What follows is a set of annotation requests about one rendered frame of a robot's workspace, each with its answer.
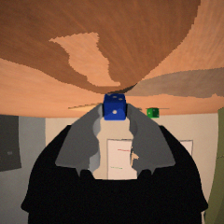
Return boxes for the blue die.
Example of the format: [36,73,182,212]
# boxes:
[103,93,126,120]

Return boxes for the green die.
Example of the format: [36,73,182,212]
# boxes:
[147,108,160,119]

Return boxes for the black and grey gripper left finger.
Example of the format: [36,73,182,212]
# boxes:
[21,103,105,213]

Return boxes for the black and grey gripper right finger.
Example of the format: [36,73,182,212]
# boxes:
[125,103,208,212]

